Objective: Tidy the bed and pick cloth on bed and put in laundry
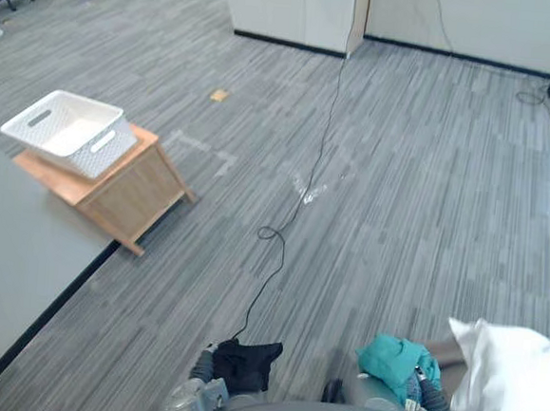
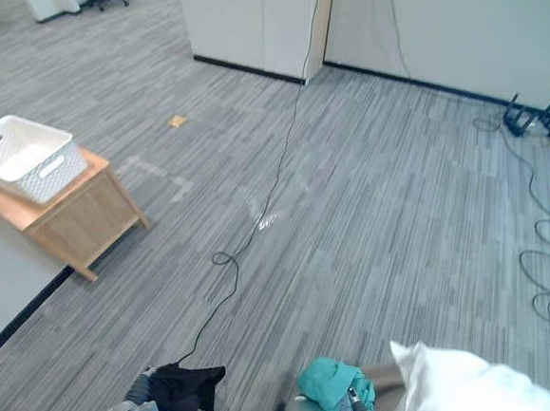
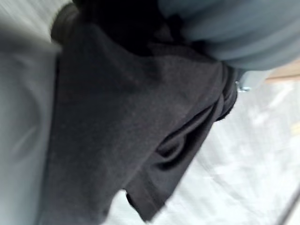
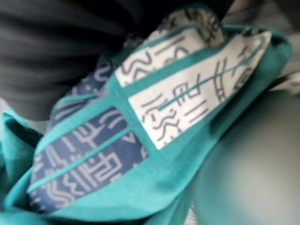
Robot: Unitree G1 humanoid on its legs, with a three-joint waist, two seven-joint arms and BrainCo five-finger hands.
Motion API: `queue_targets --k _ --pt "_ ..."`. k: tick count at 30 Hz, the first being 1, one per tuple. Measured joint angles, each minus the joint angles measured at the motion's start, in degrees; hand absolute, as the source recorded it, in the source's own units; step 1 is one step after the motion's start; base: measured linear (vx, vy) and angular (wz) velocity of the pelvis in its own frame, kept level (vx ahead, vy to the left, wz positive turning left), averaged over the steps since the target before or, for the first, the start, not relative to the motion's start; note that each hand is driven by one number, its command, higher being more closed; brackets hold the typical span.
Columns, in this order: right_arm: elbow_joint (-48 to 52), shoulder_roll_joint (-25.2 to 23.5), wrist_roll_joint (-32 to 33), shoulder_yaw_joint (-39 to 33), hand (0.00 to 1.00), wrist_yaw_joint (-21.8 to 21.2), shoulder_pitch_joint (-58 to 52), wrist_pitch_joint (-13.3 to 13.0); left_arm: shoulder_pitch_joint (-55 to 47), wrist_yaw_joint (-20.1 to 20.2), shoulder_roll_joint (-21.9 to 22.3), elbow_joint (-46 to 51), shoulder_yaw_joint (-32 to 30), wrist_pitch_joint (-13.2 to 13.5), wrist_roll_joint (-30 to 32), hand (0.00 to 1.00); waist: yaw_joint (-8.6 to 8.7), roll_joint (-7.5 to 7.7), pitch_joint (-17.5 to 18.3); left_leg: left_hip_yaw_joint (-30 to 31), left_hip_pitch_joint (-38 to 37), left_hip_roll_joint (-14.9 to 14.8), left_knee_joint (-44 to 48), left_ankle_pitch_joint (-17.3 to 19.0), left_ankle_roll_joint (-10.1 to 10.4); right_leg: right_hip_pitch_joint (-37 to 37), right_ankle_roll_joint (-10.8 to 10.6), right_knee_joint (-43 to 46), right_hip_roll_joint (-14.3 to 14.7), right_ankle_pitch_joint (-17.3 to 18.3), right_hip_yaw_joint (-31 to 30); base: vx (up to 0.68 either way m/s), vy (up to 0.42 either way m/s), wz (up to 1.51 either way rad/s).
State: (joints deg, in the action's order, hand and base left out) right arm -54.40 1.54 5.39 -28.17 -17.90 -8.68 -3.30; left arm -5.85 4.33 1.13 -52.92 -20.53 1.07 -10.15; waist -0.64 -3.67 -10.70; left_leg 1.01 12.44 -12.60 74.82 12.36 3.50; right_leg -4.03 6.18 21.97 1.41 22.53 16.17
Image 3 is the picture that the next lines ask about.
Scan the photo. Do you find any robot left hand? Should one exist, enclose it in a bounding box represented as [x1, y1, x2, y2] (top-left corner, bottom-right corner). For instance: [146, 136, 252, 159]
[51, 0, 300, 94]

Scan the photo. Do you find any dark grey cloth garment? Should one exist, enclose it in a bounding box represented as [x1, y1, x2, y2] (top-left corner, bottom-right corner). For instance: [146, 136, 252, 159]
[41, 21, 240, 225]

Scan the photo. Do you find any white bed sheet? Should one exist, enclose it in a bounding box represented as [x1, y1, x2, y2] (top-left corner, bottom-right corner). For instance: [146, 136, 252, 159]
[0, 0, 74, 225]

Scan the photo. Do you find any light wooden board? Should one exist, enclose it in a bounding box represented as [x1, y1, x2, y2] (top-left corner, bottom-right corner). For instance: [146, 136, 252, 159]
[266, 66, 300, 84]

